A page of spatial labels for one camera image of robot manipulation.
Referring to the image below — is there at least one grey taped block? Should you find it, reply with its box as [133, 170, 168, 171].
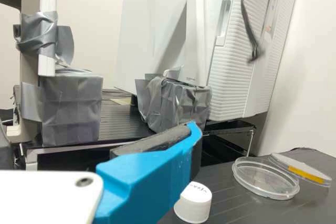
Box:
[20, 69, 103, 146]
[134, 64, 212, 133]

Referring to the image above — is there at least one white incubator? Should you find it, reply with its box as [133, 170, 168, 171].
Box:
[114, 0, 232, 97]

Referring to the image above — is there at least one black cable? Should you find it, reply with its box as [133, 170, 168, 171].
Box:
[240, 0, 266, 63]

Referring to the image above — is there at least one petri dish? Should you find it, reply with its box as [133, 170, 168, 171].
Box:
[232, 156, 301, 201]

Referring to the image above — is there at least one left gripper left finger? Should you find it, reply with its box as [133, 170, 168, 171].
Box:
[0, 122, 14, 170]

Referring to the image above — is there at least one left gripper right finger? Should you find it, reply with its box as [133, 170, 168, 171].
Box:
[93, 120, 203, 224]

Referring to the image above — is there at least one black platform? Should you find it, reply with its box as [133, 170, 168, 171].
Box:
[19, 89, 211, 175]
[201, 119, 257, 158]

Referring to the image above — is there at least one white-capped bottle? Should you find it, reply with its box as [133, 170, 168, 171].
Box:
[173, 180, 213, 223]

